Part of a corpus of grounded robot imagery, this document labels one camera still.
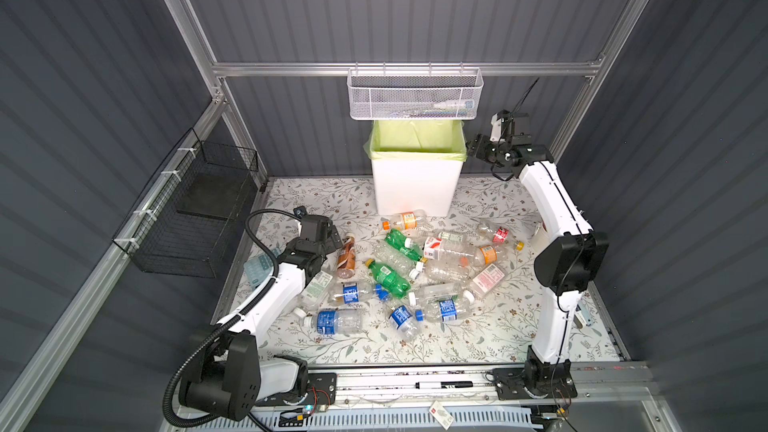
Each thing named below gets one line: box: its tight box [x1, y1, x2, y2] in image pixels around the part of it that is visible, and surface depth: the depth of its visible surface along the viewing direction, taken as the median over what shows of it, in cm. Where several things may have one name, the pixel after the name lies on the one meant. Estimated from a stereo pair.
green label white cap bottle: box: [294, 270, 333, 319], surface depth 88 cm
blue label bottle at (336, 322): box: [303, 308, 366, 335], surface depth 82 cm
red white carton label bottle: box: [423, 236, 481, 262], surface depth 93 cm
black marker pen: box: [415, 381, 474, 389], surface depth 75 cm
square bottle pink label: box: [462, 262, 508, 304], surface depth 90 cm
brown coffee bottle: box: [336, 232, 356, 279], surface depth 93 cm
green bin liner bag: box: [363, 120, 468, 162], surface depth 103 cm
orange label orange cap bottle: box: [381, 209, 428, 231], surface depth 104 cm
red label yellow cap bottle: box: [477, 222, 525, 251], surface depth 101 cm
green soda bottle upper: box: [384, 228, 428, 264], surface depth 98 cm
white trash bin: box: [371, 158, 463, 217], surface depth 98 cm
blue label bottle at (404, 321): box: [389, 305, 420, 340], surface depth 82 cm
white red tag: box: [429, 400, 454, 430], surface depth 71 cm
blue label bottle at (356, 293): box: [329, 282, 390, 307], surface depth 88 cm
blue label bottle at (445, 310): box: [420, 291, 475, 323], surface depth 84 cm
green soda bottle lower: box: [366, 258, 411, 299], surface depth 90 cm
